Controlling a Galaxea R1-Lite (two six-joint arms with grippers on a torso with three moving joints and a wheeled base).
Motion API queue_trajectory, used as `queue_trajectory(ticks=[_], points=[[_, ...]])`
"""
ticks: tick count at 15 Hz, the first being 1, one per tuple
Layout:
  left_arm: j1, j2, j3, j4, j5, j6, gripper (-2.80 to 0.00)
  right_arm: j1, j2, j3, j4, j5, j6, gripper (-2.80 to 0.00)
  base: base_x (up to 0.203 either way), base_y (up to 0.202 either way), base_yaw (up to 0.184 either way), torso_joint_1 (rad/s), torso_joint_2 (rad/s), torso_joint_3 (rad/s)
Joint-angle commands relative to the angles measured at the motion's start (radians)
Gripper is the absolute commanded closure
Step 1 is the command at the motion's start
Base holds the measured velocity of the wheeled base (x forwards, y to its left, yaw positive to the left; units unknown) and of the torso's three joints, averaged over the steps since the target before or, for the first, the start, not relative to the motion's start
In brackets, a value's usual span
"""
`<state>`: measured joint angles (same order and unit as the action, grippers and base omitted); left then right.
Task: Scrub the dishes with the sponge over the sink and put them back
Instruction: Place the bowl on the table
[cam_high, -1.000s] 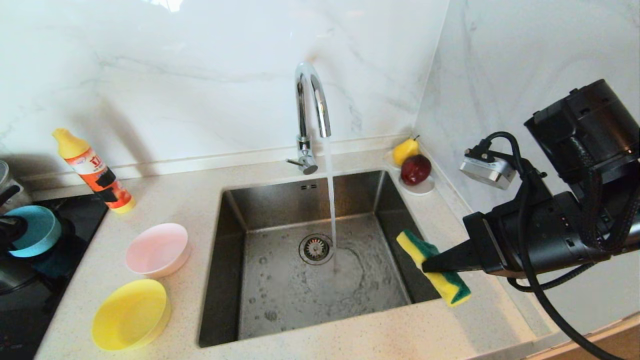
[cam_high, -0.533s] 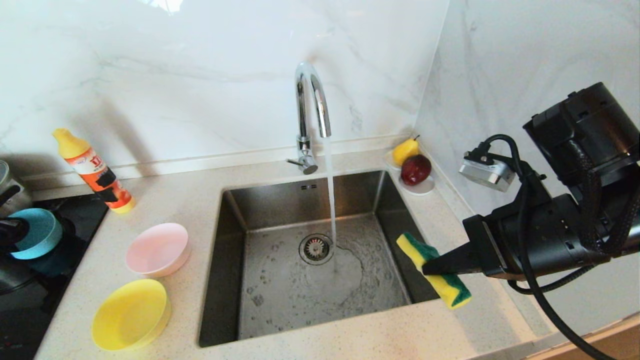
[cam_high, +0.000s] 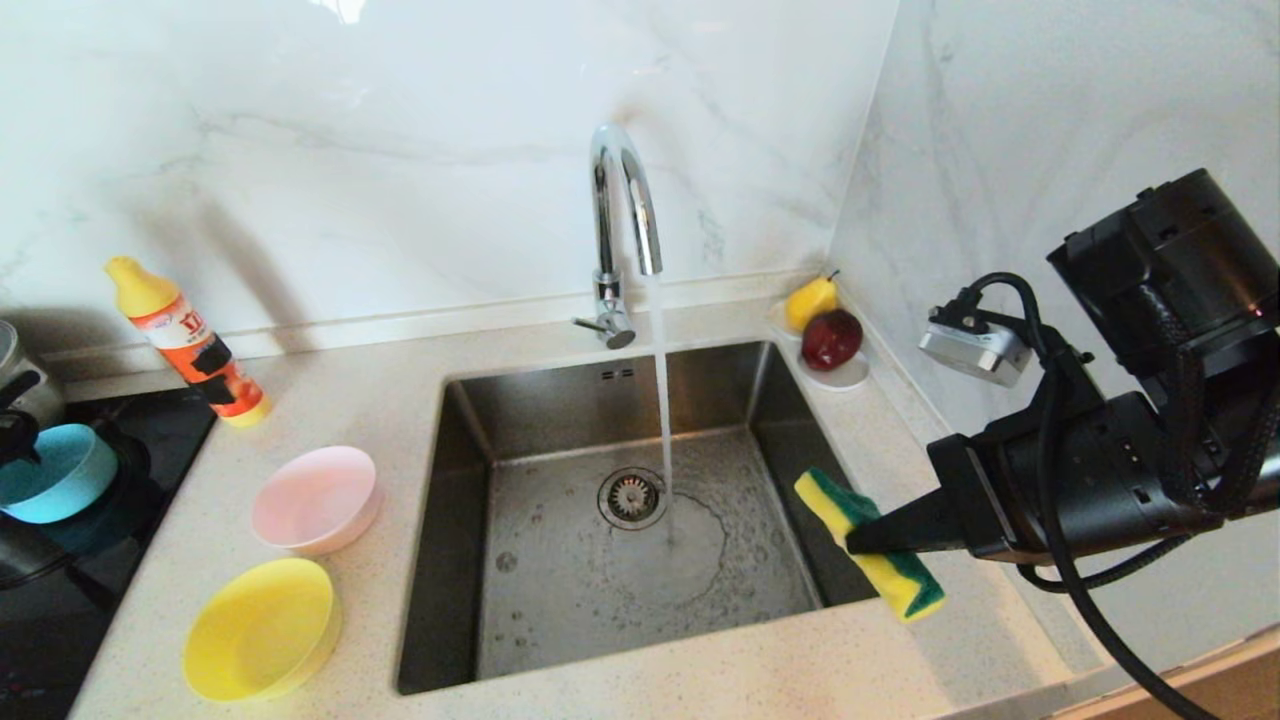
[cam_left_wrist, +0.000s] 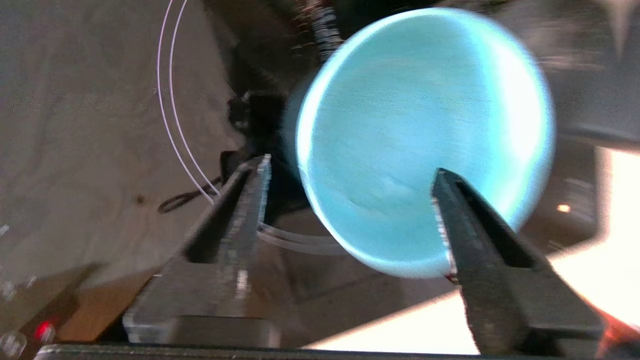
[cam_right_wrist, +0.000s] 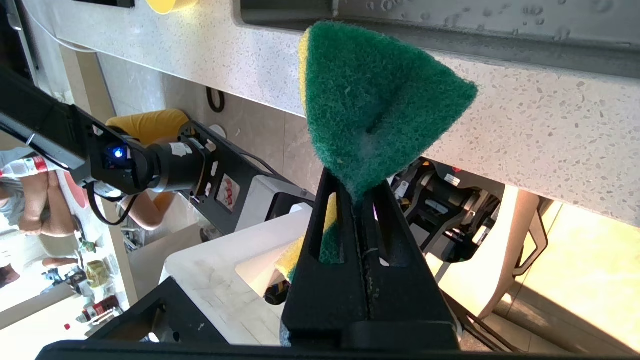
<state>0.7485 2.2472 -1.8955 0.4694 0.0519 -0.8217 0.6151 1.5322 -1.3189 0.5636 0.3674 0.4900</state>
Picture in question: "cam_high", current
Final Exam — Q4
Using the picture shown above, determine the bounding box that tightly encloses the pink plastic bowl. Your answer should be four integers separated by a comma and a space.
251, 446, 382, 558

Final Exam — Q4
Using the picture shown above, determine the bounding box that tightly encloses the steel pot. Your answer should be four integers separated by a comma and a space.
0, 320, 67, 431

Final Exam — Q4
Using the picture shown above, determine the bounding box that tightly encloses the blue plastic bowl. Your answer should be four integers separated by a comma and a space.
0, 423, 120, 525

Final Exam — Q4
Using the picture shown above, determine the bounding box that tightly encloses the small white dish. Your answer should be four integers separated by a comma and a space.
768, 298, 873, 393

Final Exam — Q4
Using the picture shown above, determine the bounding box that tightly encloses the stainless steel sink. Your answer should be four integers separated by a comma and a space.
395, 340, 909, 698

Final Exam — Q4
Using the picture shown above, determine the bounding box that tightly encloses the green and yellow sponge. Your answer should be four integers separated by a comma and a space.
794, 467, 948, 624

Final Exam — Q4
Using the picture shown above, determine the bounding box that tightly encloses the black induction cooktop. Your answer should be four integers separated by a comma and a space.
0, 388, 217, 720

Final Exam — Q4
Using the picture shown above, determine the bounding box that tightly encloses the orange dish soap bottle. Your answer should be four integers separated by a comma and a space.
105, 256, 273, 429

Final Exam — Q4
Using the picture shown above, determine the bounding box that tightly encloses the metal sink drain strainer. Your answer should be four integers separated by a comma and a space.
598, 468, 670, 531

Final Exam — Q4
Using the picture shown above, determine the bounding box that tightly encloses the yellow plastic bowl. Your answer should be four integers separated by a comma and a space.
184, 558, 342, 704

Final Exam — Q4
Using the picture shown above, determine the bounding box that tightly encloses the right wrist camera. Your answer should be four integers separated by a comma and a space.
918, 303, 1034, 390

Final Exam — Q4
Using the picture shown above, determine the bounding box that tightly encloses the red apple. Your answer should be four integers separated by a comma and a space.
801, 308, 865, 373

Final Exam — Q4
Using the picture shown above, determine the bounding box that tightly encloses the yellow pear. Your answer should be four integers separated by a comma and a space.
785, 270, 842, 333

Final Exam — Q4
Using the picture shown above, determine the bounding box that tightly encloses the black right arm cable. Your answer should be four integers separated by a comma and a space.
962, 271, 1226, 720

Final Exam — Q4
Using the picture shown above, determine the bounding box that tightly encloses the chrome gooseneck faucet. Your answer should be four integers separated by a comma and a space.
572, 124, 665, 351

